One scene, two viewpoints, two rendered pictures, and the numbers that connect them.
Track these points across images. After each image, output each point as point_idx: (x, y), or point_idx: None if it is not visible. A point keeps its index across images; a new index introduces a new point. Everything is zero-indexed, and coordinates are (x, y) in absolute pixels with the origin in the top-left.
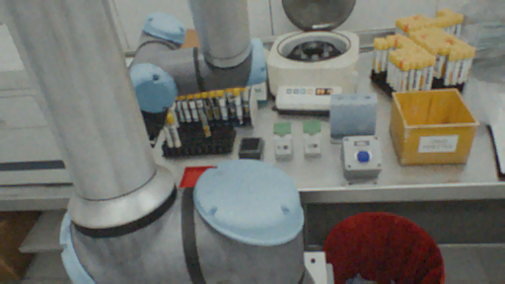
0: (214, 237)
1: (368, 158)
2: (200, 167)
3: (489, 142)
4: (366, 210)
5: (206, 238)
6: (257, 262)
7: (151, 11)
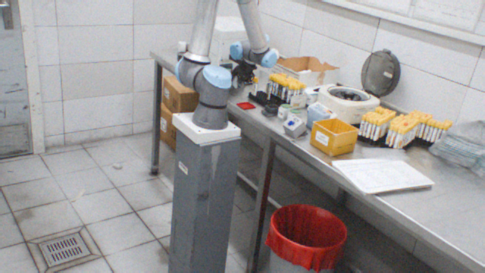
0: (201, 74)
1: (291, 123)
2: (251, 104)
3: None
4: (353, 237)
5: (201, 73)
6: (204, 86)
7: (314, 46)
